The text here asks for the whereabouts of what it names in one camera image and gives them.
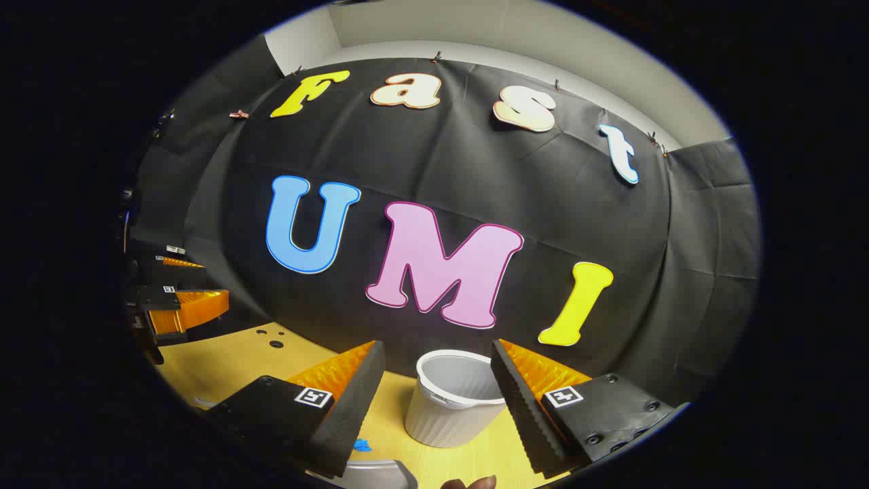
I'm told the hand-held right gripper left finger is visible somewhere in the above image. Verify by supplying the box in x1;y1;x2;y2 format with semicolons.
206;340;386;478

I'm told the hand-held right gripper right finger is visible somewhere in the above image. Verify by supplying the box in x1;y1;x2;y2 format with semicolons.
490;338;676;476

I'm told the grey plastic dustpan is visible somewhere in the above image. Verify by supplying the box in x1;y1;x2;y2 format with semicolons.
337;459;419;489

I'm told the white ribbed garbage bin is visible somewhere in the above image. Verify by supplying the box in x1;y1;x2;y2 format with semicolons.
405;350;509;449

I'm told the light wooden desktop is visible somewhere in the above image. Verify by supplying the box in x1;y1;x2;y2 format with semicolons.
155;321;578;489

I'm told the black backdrop cloth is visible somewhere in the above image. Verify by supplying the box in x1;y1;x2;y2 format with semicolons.
126;34;761;408

